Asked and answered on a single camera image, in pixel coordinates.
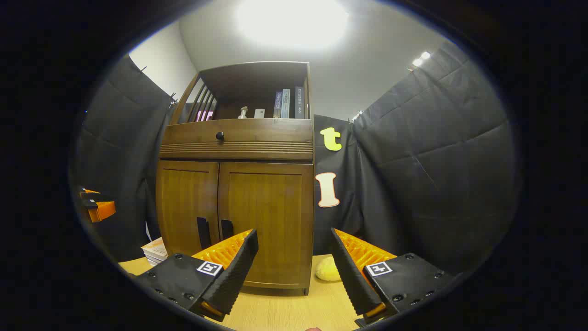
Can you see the wooden cabinet door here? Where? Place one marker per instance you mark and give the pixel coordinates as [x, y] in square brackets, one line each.
[266, 202]
[183, 207]

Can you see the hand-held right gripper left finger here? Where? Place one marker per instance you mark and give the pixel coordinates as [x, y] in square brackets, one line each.
[234, 276]

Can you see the wooden cabinet drawer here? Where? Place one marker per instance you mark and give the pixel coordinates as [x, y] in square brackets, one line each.
[266, 131]

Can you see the wooden double-door shoe cabinet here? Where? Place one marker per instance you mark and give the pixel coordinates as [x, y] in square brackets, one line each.
[275, 151]

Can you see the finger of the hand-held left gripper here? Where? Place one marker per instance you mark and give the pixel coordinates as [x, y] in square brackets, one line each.
[103, 210]

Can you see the yellow fluffy ball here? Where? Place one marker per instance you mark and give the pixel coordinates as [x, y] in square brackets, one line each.
[327, 270]

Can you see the small white box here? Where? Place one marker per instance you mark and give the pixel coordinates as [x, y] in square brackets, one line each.
[259, 113]

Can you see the small silver figurine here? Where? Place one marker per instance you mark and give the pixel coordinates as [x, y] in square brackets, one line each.
[243, 113]

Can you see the black backdrop cloth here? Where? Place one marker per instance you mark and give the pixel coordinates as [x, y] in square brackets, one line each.
[436, 161]

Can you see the stack of thin books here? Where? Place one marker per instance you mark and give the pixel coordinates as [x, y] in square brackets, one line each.
[156, 252]

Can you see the small ceiling spotlight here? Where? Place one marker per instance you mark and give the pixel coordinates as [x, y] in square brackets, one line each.
[357, 115]
[421, 59]

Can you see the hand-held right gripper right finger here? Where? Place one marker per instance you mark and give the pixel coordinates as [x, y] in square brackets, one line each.
[351, 276]

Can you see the blue-grey book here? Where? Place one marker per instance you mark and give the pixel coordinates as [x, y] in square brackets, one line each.
[277, 105]

